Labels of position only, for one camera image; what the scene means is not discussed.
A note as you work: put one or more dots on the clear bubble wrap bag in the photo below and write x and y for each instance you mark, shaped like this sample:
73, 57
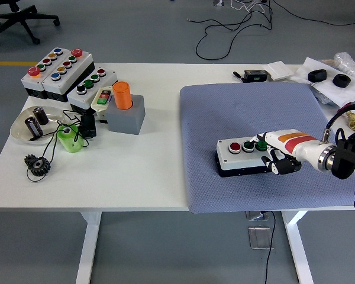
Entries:
347, 63

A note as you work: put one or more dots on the cream red-green switch box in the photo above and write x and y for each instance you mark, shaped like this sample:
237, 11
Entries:
99, 108

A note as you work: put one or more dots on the silver metal floor fixture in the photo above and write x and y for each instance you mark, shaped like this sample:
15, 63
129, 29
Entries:
219, 3

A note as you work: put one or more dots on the brown black capacitor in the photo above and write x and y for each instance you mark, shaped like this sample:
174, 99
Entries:
41, 116

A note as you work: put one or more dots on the clear plastic packet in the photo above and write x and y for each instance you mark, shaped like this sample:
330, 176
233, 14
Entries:
321, 96

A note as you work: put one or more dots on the orange plastic cylinder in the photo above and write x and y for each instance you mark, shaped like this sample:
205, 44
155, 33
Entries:
122, 96

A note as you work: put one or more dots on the white table leg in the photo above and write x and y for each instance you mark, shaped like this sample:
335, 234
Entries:
298, 251
88, 251

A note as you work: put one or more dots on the black device with green label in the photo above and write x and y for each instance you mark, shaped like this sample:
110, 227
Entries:
254, 75

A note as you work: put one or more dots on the four-button white control box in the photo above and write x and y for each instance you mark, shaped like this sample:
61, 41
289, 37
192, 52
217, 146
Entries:
236, 161
91, 91

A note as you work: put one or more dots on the grey plastic block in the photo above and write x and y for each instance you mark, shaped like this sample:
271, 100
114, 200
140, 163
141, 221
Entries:
127, 121

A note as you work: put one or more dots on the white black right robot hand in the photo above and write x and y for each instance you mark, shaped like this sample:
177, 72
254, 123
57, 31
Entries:
298, 145

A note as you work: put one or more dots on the silver shallow dish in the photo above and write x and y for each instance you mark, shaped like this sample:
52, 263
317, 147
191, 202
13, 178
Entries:
19, 128

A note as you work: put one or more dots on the silver floor socket lid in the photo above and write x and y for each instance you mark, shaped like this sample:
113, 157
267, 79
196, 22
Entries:
256, 216

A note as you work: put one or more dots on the small black antenna stub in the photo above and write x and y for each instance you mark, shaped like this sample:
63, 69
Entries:
238, 75

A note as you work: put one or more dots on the black office chair base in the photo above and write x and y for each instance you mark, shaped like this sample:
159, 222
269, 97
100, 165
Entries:
17, 16

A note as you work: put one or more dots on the metal floor socket plate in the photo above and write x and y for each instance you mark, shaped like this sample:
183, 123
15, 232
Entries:
258, 238

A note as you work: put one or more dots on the five-button box with mushroom stop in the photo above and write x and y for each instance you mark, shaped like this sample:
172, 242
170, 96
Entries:
29, 83
71, 77

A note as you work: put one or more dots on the white foam sheet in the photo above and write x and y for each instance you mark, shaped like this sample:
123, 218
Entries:
328, 86

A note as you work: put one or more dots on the black striped capacitor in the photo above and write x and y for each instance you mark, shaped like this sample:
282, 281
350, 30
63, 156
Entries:
32, 125

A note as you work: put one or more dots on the grey-blue textured mat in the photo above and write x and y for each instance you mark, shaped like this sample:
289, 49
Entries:
239, 112

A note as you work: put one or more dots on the black power adapter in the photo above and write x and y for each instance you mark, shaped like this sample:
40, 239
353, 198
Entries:
88, 125

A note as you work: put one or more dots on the green plastic cylinder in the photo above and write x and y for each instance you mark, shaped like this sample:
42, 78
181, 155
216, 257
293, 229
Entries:
69, 142

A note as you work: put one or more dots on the black metal gear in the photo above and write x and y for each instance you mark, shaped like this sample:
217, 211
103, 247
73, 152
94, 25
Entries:
32, 166

